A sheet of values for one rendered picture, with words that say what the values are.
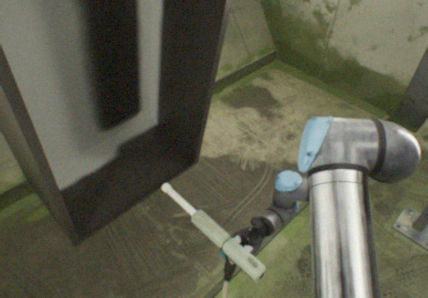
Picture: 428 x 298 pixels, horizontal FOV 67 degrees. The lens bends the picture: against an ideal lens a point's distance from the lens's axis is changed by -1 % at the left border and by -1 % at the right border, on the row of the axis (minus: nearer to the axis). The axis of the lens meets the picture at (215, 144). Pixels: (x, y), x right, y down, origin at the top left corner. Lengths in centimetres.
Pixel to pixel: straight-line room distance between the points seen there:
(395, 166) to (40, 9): 96
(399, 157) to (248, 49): 223
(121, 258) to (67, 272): 25
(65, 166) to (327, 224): 113
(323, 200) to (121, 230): 133
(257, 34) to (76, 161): 196
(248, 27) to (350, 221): 240
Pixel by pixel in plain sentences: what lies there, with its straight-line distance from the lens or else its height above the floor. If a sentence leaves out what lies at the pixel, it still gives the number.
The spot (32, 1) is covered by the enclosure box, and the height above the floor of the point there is 121.
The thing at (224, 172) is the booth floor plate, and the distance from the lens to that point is 199.
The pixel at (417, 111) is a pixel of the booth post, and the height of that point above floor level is 17.
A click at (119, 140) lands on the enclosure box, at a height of 52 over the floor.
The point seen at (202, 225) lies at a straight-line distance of 115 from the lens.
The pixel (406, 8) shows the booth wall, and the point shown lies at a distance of 247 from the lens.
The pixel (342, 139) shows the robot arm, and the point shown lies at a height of 111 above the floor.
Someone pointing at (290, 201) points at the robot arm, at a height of 55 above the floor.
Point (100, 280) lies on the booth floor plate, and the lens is 170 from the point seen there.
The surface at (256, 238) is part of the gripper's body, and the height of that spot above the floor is 50.
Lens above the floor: 152
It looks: 43 degrees down
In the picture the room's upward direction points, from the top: 1 degrees clockwise
